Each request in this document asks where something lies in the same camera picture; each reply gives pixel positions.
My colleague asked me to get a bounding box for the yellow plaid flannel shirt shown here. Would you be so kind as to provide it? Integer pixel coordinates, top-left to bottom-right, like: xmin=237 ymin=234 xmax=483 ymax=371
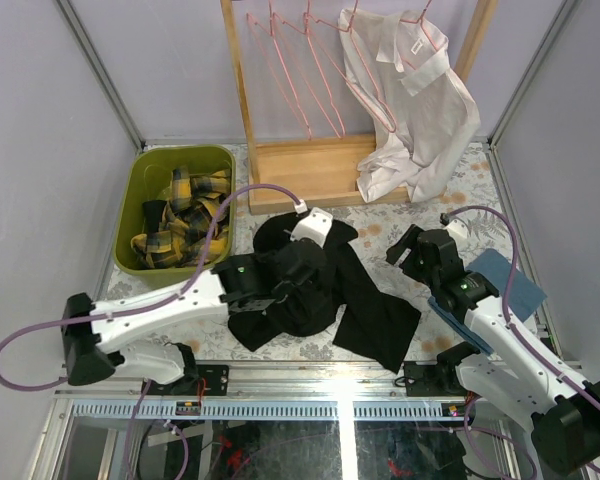
xmin=130 ymin=165 xmax=231 ymax=269

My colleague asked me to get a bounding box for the white shirt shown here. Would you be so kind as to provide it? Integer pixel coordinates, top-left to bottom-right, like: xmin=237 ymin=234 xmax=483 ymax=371
xmin=355 ymin=10 xmax=481 ymax=202

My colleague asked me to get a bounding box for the black button shirt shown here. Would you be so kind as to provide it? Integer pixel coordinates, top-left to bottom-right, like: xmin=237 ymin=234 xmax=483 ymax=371
xmin=142 ymin=200 xmax=167 ymax=234

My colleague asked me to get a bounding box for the pink hanger of plaid shirt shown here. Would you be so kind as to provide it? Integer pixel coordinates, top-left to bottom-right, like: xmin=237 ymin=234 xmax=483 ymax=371
xmin=268 ymin=1 xmax=346 ymax=139

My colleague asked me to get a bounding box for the pink wire hanger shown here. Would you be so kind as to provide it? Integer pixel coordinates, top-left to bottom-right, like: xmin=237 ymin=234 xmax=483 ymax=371
xmin=246 ymin=1 xmax=313 ymax=140

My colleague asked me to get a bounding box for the pink hanger of black shirt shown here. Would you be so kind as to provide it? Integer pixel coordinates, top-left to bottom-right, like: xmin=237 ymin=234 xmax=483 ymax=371
xmin=303 ymin=1 xmax=397 ymax=133

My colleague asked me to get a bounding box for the pink hanger of white shirt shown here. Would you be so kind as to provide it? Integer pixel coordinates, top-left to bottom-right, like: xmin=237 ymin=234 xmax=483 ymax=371
xmin=400 ymin=0 xmax=449 ymax=70

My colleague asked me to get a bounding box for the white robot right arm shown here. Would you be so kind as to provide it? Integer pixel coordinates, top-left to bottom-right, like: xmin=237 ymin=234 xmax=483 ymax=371
xmin=386 ymin=220 xmax=600 ymax=475

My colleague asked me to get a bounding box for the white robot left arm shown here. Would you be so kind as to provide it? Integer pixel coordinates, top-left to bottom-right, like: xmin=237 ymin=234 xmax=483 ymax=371
xmin=62 ymin=239 xmax=327 ymax=395

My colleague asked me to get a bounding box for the wooden clothes rack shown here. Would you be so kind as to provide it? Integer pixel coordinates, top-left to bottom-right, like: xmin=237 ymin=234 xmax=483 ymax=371
xmin=220 ymin=1 xmax=499 ymax=214

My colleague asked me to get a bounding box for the folded blue cloth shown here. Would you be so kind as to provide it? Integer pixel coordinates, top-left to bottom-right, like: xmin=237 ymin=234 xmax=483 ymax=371
xmin=428 ymin=248 xmax=547 ymax=355

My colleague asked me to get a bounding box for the olive green plastic basket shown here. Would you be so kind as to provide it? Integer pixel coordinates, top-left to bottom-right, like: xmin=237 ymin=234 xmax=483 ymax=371
xmin=113 ymin=145 xmax=236 ymax=288

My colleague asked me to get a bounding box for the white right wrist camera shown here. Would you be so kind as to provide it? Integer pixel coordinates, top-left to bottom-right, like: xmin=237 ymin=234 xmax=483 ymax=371
xmin=440 ymin=213 xmax=470 ymax=249

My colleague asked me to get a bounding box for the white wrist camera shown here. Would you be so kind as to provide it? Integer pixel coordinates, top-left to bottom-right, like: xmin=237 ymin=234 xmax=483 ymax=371
xmin=290 ymin=200 xmax=333 ymax=247
xmin=440 ymin=213 xmax=470 ymax=249

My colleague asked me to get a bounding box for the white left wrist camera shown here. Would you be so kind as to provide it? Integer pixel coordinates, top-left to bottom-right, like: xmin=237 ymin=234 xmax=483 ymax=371
xmin=290 ymin=200 xmax=333 ymax=247

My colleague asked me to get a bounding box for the aluminium front frame rail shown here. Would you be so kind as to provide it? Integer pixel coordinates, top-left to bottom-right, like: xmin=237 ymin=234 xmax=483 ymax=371
xmin=54 ymin=359 xmax=594 ymax=401

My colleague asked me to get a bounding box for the grey slotted cable duct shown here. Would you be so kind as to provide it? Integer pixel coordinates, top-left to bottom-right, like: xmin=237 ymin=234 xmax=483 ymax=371
xmin=72 ymin=399 xmax=464 ymax=422

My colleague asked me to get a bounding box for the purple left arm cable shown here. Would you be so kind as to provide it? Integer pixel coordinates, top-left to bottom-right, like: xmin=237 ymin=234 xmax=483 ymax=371
xmin=0 ymin=183 xmax=309 ymax=391

